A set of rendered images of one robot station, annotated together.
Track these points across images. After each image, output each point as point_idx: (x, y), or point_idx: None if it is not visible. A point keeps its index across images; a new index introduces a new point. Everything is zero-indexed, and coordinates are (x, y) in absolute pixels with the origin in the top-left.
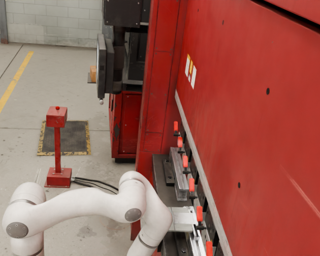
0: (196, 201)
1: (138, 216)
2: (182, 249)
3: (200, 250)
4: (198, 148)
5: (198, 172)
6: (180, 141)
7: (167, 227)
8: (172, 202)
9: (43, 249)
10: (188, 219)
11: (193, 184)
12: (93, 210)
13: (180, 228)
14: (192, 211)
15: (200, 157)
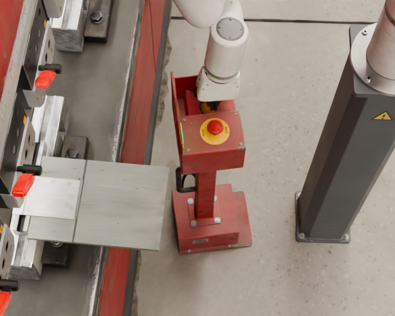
0: (41, 71)
1: None
2: (74, 153)
3: (41, 117)
4: None
5: (19, 73)
6: None
7: None
8: None
9: (382, 13)
10: (39, 192)
11: (41, 74)
12: None
13: (71, 165)
14: (16, 223)
15: (7, 56)
